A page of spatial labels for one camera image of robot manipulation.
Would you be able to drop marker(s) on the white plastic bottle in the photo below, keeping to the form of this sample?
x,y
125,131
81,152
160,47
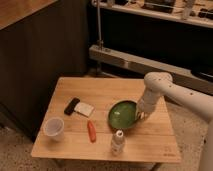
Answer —
x,y
118,142

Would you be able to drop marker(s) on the dark wooden cabinet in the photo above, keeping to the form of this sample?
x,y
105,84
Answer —
x,y
34,53

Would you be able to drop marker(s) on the metal shelf rack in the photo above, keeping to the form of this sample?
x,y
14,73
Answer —
x,y
156,35

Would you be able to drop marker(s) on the clear plastic cup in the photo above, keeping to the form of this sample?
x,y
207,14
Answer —
x,y
54,128

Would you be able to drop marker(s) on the green ceramic bowl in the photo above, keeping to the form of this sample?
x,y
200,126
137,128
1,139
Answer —
x,y
122,115

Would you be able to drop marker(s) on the wooden table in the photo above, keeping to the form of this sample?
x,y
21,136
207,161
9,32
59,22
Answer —
x,y
152,140

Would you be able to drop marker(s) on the orange carrot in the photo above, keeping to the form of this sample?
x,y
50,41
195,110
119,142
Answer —
x,y
91,131

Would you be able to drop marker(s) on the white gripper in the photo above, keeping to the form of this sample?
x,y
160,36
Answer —
x,y
145,107

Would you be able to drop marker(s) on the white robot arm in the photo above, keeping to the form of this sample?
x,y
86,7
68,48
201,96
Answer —
x,y
158,84

